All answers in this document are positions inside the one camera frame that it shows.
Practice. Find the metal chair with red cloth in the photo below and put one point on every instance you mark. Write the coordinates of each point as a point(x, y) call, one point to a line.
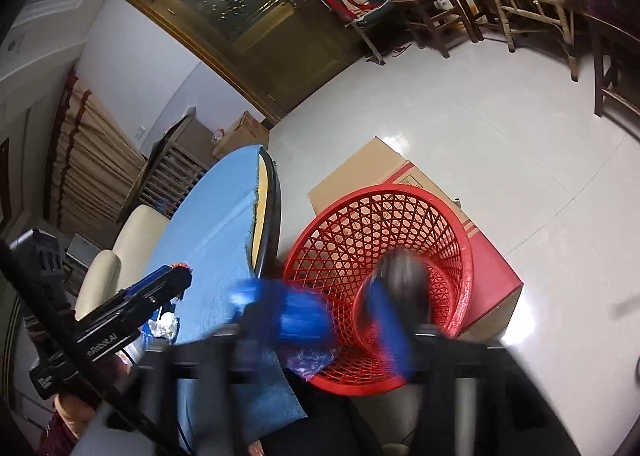
point(360, 15)

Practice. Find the blue wrapper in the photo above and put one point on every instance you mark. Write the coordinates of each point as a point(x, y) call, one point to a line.
point(308, 362)

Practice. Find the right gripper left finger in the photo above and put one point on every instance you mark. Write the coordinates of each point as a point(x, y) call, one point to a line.
point(273, 313)

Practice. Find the cardboard box by wall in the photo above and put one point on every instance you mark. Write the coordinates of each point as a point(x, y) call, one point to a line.
point(245, 131)

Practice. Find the wooden double door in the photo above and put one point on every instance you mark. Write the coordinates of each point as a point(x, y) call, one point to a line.
point(275, 53)

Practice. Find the blue table cloth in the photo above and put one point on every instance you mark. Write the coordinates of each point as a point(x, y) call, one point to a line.
point(212, 232)

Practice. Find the beige curtain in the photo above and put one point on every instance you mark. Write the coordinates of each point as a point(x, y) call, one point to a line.
point(91, 167)

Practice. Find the cardboard box beside table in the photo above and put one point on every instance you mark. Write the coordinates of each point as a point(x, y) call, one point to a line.
point(496, 287)

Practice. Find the red plastic mesh basket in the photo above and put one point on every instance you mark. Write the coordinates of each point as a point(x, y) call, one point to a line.
point(337, 254)

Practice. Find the dark wooden stool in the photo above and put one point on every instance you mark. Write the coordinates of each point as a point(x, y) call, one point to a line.
point(436, 17)

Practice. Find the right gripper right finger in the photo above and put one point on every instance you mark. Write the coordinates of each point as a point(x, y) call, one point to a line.
point(396, 300)

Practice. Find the wooden crib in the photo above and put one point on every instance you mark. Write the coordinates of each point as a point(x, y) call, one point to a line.
point(177, 161)

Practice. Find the person's left hand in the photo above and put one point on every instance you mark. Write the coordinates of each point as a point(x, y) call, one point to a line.
point(72, 416)

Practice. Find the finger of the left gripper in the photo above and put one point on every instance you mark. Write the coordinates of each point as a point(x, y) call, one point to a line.
point(133, 306)

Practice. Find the cream leather sofa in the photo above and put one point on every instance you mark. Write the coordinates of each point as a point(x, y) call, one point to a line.
point(124, 264)

